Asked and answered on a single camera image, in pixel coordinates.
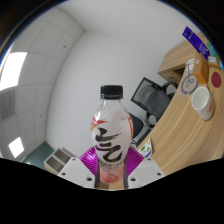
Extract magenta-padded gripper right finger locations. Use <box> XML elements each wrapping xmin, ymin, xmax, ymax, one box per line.
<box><xmin>123</xmin><ymin>148</ymin><xmax>166</xmax><ymax>190</ymax></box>

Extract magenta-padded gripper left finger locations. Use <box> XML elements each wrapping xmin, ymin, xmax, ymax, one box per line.
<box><xmin>57</xmin><ymin>146</ymin><xmax>101</xmax><ymax>189</ymax></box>

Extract clear pink drink bottle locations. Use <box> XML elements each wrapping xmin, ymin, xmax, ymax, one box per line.
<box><xmin>90</xmin><ymin>85</ymin><xmax>134</xmax><ymax>185</ymax></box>

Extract ceiling light panel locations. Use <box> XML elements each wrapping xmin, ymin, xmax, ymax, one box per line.
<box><xmin>7</xmin><ymin>136</ymin><xmax>25</xmax><ymax>159</ymax></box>
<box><xmin>0</xmin><ymin>51</ymin><xmax>28</xmax><ymax>92</ymax></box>

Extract black mesh office chair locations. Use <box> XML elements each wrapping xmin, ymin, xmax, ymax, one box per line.
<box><xmin>130</xmin><ymin>77</ymin><xmax>178</xmax><ymax>128</ymax></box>

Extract white printed mug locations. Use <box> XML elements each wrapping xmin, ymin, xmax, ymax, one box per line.
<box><xmin>190</xmin><ymin>85</ymin><xmax>214</xmax><ymax>121</ymax></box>

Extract white printed paper sheet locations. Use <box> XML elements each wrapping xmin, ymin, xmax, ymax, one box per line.
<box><xmin>180</xmin><ymin>59</ymin><xmax>200</xmax><ymax>96</ymax></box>

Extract orange cardboard box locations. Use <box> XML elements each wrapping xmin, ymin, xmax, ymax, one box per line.
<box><xmin>193</xmin><ymin>53</ymin><xmax>210</xmax><ymax>85</ymax></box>

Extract flat round red coaster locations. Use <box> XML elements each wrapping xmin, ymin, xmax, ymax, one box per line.
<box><xmin>210</xmin><ymin>71</ymin><xmax>223</xmax><ymax>89</ymax></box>

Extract small yellow box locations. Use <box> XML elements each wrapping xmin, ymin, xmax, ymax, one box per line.
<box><xmin>208</xmin><ymin>56</ymin><xmax>221</xmax><ymax>69</ymax></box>

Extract purple standing pouch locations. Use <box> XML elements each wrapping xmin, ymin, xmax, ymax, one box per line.
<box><xmin>181</xmin><ymin>26</ymin><xmax>212</xmax><ymax>61</ymax></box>

